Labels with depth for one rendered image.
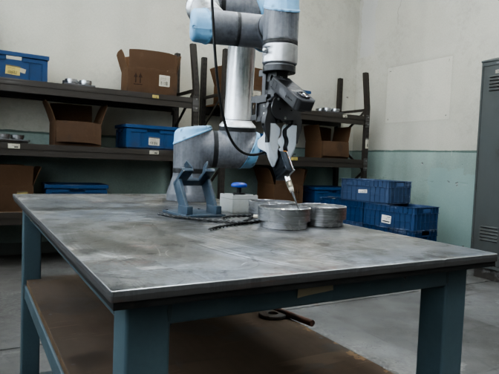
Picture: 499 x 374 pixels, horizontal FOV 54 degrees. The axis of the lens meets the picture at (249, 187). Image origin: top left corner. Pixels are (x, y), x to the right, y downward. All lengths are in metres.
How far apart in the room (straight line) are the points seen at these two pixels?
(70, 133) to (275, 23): 3.45
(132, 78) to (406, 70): 3.10
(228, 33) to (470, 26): 4.58
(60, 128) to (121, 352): 3.87
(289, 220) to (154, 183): 4.25
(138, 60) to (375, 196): 2.54
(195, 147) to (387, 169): 4.70
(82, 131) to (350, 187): 2.61
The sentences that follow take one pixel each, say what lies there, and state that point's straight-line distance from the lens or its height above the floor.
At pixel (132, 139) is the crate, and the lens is 4.54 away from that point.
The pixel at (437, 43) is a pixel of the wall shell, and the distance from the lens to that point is 5.78.
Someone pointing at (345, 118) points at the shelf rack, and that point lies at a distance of 5.64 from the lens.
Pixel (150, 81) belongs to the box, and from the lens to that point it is 4.61.
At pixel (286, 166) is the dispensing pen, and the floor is 0.92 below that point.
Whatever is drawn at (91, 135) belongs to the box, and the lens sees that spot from 4.41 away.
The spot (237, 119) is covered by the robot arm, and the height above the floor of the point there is 1.05.
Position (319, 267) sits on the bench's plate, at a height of 0.80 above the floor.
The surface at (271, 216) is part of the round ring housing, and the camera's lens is 0.93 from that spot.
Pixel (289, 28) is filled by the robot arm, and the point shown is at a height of 1.20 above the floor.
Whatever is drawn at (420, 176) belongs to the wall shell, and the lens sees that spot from 5.69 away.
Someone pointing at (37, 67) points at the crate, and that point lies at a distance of 4.45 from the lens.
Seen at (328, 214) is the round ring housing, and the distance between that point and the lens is 1.00.
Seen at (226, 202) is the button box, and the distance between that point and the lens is 1.21.
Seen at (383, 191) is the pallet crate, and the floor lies 0.69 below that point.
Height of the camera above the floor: 0.93
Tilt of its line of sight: 3 degrees down
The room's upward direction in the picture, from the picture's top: 2 degrees clockwise
